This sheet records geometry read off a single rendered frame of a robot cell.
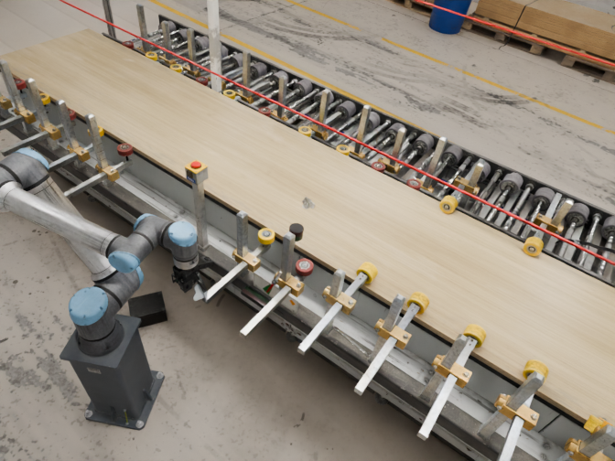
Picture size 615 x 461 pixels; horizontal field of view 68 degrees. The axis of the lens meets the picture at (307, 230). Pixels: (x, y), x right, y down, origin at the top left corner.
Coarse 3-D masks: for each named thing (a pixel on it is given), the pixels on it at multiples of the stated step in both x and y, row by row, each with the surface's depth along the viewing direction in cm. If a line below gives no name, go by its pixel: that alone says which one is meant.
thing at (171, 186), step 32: (96, 192) 328; (192, 192) 247; (224, 224) 246; (224, 288) 295; (320, 288) 226; (320, 352) 261; (416, 352) 208; (480, 384) 194; (512, 384) 183; (416, 416) 239; (544, 416) 182; (608, 448) 172
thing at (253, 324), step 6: (300, 276) 204; (306, 276) 207; (288, 288) 198; (282, 294) 196; (288, 294) 199; (276, 300) 193; (282, 300) 196; (264, 306) 191; (270, 306) 191; (276, 306) 194; (264, 312) 189; (270, 312) 191; (258, 318) 186; (264, 318) 189; (252, 324) 184; (258, 324) 186; (246, 330) 182; (252, 330) 184; (246, 336) 181
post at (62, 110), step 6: (60, 102) 235; (60, 108) 237; (66, 108) 239; (60, 114) 240; (66, 114) 241; (66, 120) 243; (66, 126) 244; (72, 126) 248; (66, 132) 248; (72, 132) 249; (72, 138) 251; (72, 144) 253; (78, 144) 256; (78, 162) 262
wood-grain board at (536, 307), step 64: (64, 64) 305; (128, 64) 314; (128, 128) 262; (192, 128) 268; (256, 128) 275; (256, 192) 234; (320, 192) 240; (384, 192) 245; (320, 256) 208; (384, 256) 212; (448, 256) 216; (512, 256) 220; (448, 320) 190; (512, 320) 194; (576, 320) 197; (576, 384) 175
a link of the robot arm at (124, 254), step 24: (0, 168) 159; (0, 192) 154; (24, 192) 157; (24, 216) 155; (48, 216) 153; (72, 216) 154; (72, 240) 153; (96, 240) 150; (120, 240) 151; (144, 240) 153; (120, 264) 149
